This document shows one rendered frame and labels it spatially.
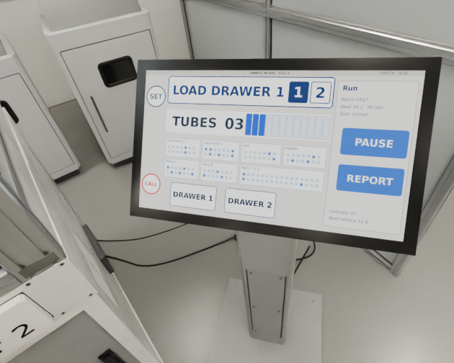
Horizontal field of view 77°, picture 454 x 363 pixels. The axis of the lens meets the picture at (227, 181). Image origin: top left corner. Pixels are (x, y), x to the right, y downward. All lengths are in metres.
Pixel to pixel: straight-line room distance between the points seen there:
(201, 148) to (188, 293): 1.13
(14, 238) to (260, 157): 0.43
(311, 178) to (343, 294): 1.12
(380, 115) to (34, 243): 0.61
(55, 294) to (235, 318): 0.93
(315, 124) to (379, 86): 0.11
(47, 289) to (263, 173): 0.47
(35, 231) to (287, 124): 0.46
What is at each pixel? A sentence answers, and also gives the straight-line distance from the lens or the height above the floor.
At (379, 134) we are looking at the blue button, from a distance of 0.52.
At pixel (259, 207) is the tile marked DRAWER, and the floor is 1.00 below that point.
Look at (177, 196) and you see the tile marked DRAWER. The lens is 0.56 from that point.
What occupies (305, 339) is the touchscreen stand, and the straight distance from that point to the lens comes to 1.43.
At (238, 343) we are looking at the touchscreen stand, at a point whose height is 0.04.
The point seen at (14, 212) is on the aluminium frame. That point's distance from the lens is 0.55.
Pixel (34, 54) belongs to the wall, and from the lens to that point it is 3.69.
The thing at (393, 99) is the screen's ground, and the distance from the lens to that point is 0.54.
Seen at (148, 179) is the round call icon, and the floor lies 1.02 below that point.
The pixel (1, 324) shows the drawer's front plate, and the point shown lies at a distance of 0.69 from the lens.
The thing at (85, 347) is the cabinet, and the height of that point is 0.62.
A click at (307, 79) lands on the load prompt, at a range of 0.53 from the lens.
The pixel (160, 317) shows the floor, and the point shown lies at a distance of 1.56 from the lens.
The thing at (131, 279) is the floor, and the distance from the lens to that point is 1.72.
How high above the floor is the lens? 1.39
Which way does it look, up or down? 43 degrees down
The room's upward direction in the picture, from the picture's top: 8 degrees counter-clockwise
